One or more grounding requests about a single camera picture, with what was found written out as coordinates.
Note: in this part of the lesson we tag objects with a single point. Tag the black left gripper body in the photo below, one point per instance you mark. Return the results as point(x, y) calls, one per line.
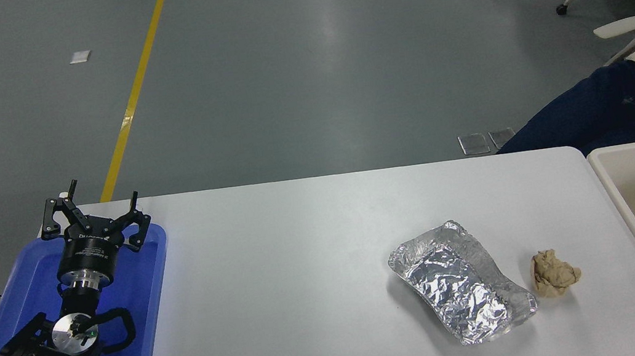
point(88, 250)

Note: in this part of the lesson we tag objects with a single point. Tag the crumpled foil tray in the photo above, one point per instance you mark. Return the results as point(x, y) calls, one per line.
point(456, 282)

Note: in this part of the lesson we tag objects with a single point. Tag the metal floor plate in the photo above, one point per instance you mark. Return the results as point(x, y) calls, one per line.
point(474, 143)
point(502, 137)

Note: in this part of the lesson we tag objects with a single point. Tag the crumpled tan paper ball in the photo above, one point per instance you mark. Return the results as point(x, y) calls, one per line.
point(555, 274)

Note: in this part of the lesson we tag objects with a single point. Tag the seated person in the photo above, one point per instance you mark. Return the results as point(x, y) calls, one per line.
point(612, 105)

